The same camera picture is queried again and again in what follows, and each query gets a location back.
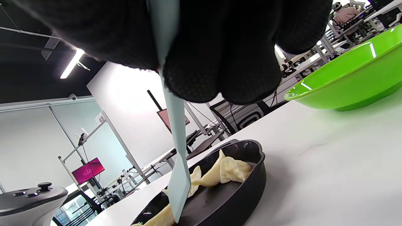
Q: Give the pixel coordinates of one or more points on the person's right hand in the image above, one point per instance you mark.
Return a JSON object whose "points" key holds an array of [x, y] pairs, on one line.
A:
{"points": [[235, 47]]}

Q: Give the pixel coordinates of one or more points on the pale cream dumpling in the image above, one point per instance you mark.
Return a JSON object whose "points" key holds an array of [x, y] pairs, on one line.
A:
{"points": [[195, 179], [211, 174], [235, 171]]}

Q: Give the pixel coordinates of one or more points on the green plastic bowl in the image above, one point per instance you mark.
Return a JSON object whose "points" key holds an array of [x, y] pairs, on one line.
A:
{"points": [[355, 84]]}

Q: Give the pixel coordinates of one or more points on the light blue dessert spatula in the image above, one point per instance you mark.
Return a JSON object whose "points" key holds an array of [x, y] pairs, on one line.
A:
{"points": [[179, 188]]}

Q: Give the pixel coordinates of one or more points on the black cast iron frying pan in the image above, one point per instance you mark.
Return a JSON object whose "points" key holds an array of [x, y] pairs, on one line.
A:
{"points": [[226, 201]]}

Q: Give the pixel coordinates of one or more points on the black mesh office chair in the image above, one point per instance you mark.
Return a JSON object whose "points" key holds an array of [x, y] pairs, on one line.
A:
{"points": [[251, 119]]}

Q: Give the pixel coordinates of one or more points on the monitor with red screen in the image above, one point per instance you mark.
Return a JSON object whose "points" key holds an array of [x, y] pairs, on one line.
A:
{"points": [[164, 118]]}

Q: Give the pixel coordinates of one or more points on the long ceiling light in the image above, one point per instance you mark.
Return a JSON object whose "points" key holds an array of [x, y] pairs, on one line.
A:
{"points": [[72, 62]]}

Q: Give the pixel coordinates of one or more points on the monitor with pink screen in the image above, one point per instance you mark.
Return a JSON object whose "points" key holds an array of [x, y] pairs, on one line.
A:
{"points": [[88, 171]]}

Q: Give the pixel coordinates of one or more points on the black and white left controller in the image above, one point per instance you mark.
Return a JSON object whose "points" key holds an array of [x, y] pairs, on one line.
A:
{"points": [[28, 204]]}

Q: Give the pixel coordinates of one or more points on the silver aluminium frame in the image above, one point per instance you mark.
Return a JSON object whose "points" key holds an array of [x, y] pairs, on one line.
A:
{"points": [[127, 149]]}

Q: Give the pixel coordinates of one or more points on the dome security camera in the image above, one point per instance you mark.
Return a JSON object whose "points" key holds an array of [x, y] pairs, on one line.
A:
{"points": [[73, 97]]}

